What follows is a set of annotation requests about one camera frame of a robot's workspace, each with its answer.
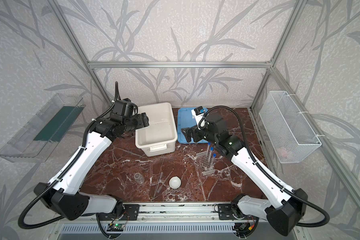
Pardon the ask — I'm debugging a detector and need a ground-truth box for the aluminium front rail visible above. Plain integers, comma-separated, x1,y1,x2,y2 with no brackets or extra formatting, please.
61,196,303,221

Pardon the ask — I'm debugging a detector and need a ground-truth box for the green circuit board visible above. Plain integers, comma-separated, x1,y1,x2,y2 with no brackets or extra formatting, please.
107,223,126,232

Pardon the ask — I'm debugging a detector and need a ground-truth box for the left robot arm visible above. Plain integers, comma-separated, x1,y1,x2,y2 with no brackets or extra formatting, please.
18,84,149,230

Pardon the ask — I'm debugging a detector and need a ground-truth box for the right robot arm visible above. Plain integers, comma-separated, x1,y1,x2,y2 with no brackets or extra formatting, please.
181,106,330,236

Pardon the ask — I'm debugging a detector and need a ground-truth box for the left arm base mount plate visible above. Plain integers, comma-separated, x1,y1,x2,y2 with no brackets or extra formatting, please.
99,204,140,221

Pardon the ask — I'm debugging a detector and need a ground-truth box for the white wire mesh basket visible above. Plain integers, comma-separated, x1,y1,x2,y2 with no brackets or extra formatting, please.
260,91,322,164

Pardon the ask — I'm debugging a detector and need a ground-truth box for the white plastic storage bin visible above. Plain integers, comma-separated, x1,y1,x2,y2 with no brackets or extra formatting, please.
135,103,178,157

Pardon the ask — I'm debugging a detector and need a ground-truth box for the clear acrylic test tube rack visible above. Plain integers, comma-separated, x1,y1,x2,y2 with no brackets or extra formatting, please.
196,151,216,176

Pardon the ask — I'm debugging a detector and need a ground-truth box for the small clear glass beaker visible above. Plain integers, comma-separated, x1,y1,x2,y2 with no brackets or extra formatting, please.
134,173,145,185

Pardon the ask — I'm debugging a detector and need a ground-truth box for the clear plastic pipette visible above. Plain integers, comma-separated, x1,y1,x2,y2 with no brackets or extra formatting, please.
154,172,163,196

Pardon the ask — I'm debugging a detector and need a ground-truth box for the pink item in basket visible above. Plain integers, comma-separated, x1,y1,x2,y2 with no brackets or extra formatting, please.
277,147,292,160

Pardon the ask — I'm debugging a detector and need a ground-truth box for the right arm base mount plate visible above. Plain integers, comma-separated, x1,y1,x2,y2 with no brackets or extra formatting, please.
214,203,259,222

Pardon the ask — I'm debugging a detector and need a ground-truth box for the blue plastic bin lid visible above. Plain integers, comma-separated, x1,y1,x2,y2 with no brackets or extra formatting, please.
177,108,196,144

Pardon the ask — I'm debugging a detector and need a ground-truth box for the clear acrylic wall shelf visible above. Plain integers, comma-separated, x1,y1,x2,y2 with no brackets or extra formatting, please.
0,94,86,163

